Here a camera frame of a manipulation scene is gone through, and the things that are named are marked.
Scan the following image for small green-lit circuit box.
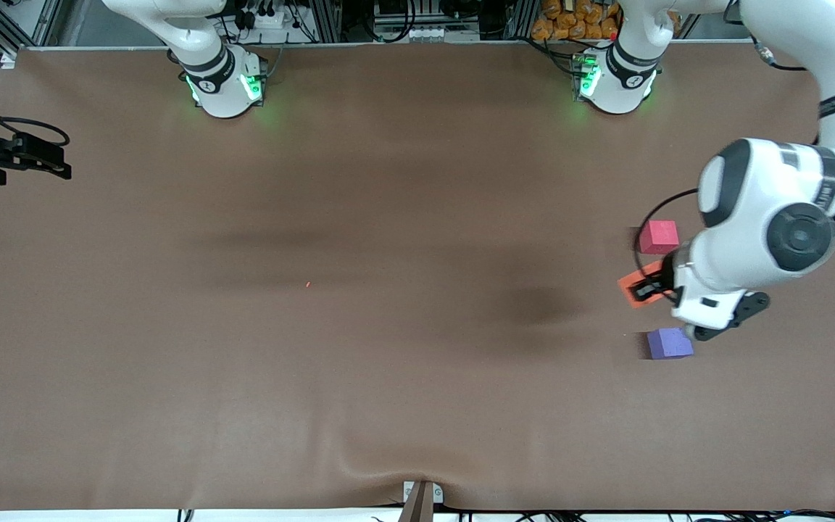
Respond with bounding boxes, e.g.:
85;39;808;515
571;52;601;101

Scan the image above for red foam block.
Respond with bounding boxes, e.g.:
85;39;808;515
639;220;679;255

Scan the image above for brown table cover mat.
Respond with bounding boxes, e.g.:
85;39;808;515
0;42;835;512

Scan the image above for white connector strip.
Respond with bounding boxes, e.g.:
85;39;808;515
373;25;481;43

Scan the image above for aluminium frame post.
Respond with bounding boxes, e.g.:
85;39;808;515
309;0;346;43

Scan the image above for black cable bundle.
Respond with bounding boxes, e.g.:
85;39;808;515
700;509;835;522

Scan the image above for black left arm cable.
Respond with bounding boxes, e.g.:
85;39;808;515
633;188;701;291

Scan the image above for grey bracket with brown post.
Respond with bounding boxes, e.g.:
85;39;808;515
402;480;445;522

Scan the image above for orange foam block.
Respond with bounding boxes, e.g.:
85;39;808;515
618;261;669;310

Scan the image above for purple foam block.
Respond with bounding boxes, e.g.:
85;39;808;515
647;327;695;361

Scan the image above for pile of orange objects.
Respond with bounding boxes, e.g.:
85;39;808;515
531;0;620;42

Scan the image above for white power strip with plugs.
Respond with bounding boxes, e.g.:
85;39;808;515
233;0;299;31

